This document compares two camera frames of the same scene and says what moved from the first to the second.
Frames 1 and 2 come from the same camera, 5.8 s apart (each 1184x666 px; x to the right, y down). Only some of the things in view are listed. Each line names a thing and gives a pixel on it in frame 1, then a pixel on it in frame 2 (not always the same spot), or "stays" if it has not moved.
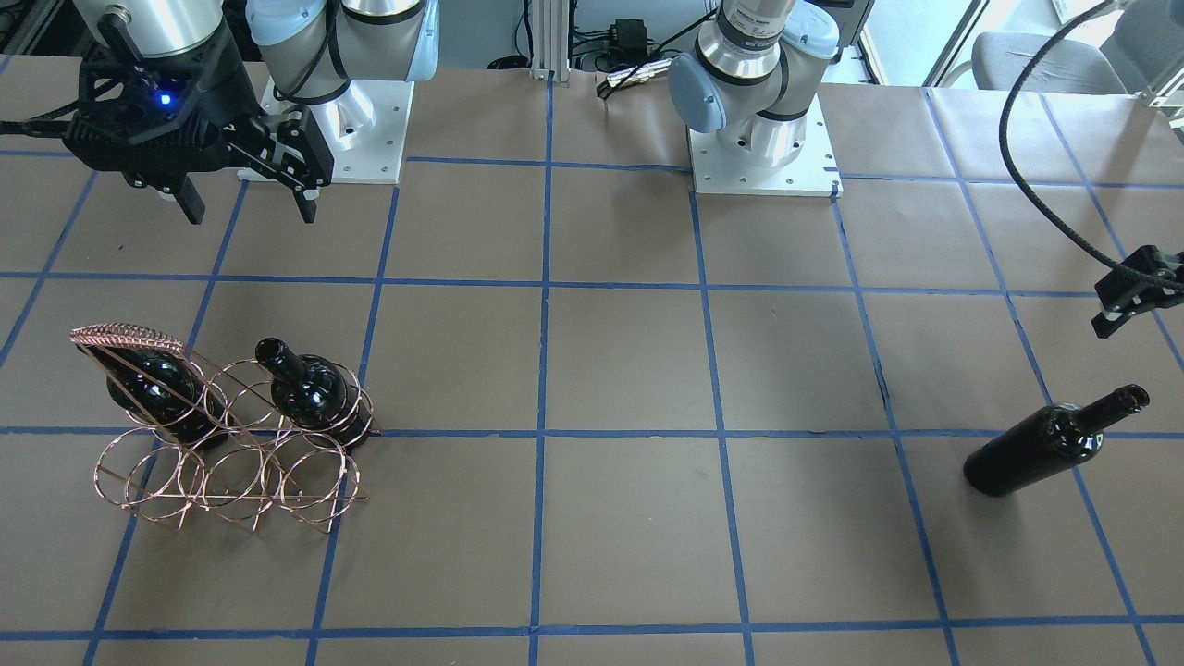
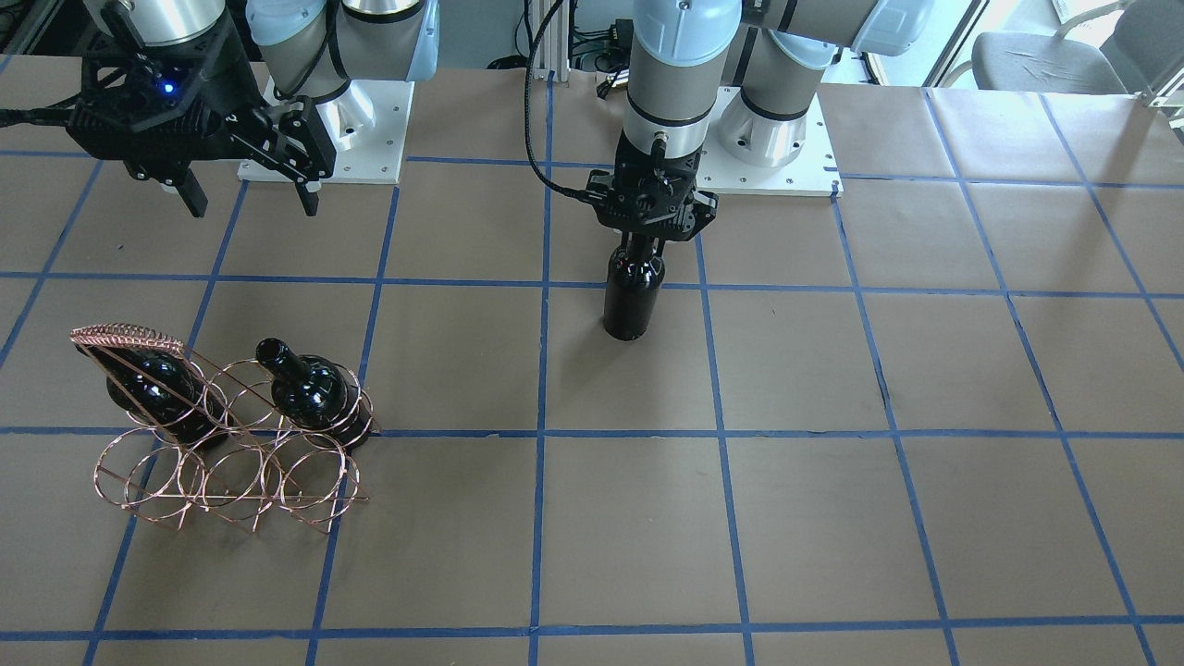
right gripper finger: (191, 201) stays
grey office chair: (1144, 50) stays
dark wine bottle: (1048, 441) -> (633, 288)
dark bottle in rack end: (314, 394) stays
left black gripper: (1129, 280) -> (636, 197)
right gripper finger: (300, 135) stays
